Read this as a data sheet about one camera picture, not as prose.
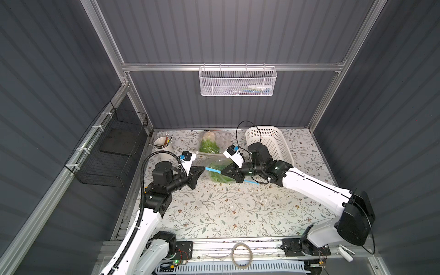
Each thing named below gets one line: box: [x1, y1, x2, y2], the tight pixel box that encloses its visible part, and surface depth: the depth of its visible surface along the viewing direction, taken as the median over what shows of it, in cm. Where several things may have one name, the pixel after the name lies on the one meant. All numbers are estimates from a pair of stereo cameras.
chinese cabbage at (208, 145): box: [199, 131, 221, 155], surface depth 104 cm
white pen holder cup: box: [153, 136, 173, 151], surface depth 103 cm
